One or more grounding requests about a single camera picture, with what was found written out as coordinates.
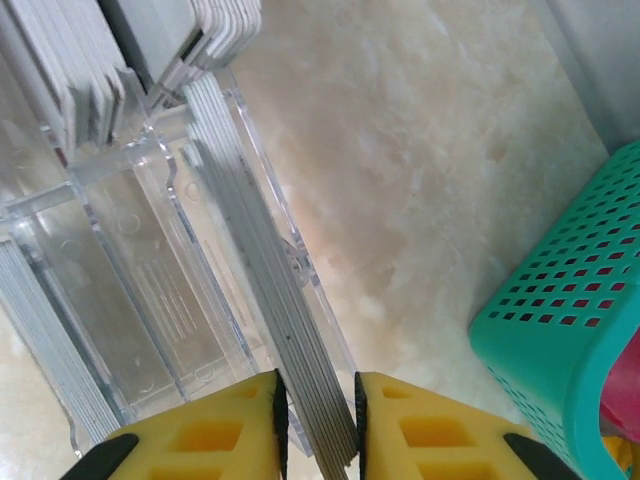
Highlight clear acrylic card stand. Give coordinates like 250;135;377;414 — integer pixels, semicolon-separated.
0;64;362;461

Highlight teal plastic basket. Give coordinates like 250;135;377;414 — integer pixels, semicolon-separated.
468;139;640;480

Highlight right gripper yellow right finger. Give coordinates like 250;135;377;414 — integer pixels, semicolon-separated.
352;370;584;480

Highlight aluminium frame rail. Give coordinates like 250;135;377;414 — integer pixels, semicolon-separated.
544;0;640;154

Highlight stack of grey plates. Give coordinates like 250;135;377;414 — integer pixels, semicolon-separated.
180;73;360;480

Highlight pink dragon fruit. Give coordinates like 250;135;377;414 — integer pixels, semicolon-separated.
597;339;640;441

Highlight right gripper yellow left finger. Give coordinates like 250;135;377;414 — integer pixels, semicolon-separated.
59;368;291;480

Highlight white striped card stack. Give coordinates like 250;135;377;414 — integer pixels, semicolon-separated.
149;0;265;101

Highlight pink floral card stack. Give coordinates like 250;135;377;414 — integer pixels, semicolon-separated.
0;0;139;156

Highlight blue card stack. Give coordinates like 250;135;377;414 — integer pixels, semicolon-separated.
0;238;124;446

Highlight yellow banana bunch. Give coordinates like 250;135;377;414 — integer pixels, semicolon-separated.
602;433;636;474

